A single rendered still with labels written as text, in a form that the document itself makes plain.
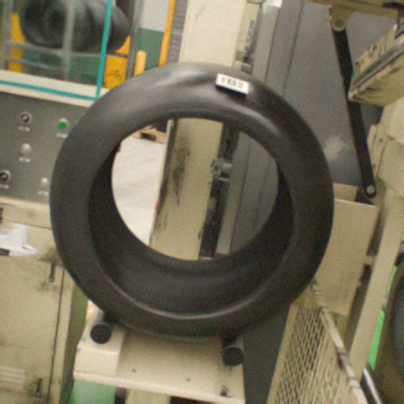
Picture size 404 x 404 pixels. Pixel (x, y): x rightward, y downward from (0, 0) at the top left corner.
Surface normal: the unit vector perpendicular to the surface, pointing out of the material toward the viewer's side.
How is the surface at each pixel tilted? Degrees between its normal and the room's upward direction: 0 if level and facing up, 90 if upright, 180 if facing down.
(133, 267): 43
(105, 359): 90
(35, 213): 90
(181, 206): 90
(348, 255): 90
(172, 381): 0
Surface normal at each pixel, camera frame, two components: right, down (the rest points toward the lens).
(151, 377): 0.18, -0.94
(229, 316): 0.05, 0.44
